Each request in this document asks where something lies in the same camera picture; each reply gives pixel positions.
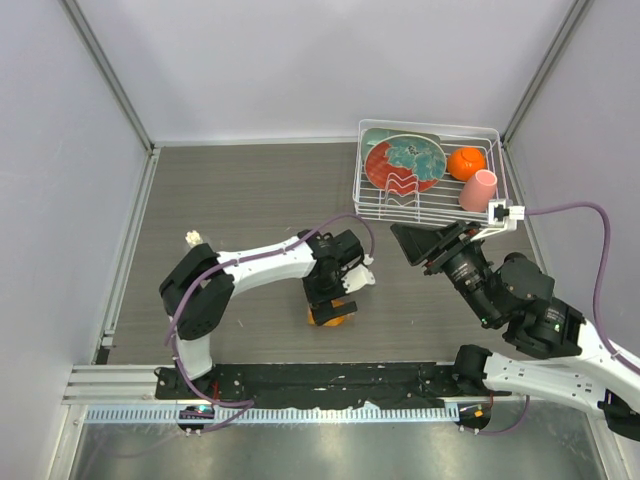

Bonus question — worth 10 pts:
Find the clear bottle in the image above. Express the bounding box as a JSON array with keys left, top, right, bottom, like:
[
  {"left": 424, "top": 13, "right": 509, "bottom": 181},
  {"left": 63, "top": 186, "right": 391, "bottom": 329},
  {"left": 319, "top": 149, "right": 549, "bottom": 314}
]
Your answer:
[{"left": 185, "top": 230, "right": 209, "bottom": 249}]

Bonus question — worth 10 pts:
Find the orange bowl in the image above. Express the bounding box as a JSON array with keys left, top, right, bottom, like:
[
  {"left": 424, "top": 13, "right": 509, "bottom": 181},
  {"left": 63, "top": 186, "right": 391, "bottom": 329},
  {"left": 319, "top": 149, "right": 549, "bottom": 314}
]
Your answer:
[{"left": 447, "top": 147, "right": 486, "bottom": 182}]

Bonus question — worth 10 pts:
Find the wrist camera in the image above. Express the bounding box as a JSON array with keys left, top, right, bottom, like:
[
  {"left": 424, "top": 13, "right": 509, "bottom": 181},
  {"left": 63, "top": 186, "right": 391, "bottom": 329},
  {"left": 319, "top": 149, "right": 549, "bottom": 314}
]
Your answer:
[
  {"left": 471, "top": 199, "right": 525, "bottom": 241},
  {"left": 342, "top": 264, "right": 376, "bottom": 295}
]

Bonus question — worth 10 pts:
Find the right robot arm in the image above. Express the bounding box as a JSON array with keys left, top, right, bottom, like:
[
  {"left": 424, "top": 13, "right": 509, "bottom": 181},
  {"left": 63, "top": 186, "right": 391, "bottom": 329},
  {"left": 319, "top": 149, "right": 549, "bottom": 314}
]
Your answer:
[{"left": 390, "top": 221, "right": 639, "bottom": 440}]

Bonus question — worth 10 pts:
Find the white cable duct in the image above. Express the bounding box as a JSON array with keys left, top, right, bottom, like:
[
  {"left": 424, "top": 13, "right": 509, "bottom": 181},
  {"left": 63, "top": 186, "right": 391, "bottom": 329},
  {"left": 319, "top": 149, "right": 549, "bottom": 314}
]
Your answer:
[{"left": 85, "top": 402, "right": 459, "bottom": 425}]

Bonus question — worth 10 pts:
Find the white bottle cap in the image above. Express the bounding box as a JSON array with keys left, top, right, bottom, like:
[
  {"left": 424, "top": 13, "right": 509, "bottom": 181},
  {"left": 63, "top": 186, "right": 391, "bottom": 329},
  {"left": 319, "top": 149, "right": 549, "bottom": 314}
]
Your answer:
[{"left": 185, "top": 230, "right": 202, "bottom": 248}]

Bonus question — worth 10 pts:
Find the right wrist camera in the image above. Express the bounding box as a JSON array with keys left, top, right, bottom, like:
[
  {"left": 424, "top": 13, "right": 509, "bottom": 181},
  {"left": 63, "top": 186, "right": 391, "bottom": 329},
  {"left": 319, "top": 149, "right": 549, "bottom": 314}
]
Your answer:
[{"left": 471, "top": 199, "right": 525, "bottom": 241}]

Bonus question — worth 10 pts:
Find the red teal floral plate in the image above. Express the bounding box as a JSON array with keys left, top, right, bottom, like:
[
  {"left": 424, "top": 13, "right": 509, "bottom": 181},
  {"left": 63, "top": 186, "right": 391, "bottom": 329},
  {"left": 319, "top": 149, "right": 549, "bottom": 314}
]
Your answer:
[{"left": 364, "top": 134, "right": 447, "bottom": 197}]

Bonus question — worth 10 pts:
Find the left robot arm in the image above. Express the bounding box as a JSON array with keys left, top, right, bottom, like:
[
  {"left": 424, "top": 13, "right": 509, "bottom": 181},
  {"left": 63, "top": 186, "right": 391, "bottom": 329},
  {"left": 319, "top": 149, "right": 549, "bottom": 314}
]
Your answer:
[{"left": 159, "top": 230, "right": 375, "bottom": 399}]

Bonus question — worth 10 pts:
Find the teal square plate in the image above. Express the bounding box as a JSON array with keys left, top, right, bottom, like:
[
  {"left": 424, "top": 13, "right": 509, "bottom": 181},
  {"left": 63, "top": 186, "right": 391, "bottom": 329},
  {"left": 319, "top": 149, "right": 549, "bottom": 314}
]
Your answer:
[{"left": 360, "top": 128, "right": 441, "bottom": 160}]

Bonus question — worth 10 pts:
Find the white wire dish rack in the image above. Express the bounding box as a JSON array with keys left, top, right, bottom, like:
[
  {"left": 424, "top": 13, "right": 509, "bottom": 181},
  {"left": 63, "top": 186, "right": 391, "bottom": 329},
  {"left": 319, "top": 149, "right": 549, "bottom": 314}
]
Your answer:
[{"left": 352, "top": 119, "right": 509, "bottom": 226}]

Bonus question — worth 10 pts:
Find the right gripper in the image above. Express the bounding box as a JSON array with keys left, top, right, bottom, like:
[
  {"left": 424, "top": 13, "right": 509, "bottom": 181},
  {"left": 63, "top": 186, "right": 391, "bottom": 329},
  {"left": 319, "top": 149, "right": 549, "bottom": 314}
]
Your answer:
[{"left": 388, "top": 219, "right": 497, "bottom": 325}]

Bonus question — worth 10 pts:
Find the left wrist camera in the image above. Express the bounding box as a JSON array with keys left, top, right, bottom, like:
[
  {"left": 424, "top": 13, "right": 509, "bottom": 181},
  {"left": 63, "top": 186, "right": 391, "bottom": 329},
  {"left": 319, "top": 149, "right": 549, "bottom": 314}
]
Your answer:
[{"left": 342, "top": 264, "right": 376, "bottom": 295}]

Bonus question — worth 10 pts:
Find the pink cup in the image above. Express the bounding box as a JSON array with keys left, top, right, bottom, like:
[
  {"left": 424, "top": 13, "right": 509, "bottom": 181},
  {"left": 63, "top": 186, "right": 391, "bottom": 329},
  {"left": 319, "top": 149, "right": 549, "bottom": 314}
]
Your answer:
[{"left": 459, "top": 169, "right": 497, "bottom": 213}]

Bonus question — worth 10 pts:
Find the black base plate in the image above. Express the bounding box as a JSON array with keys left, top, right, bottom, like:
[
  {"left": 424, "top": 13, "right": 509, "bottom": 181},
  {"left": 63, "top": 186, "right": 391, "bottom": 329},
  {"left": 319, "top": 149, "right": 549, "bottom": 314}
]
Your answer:
[{"left": 154, "top": 360, "right": 514, "bottom": 412}]

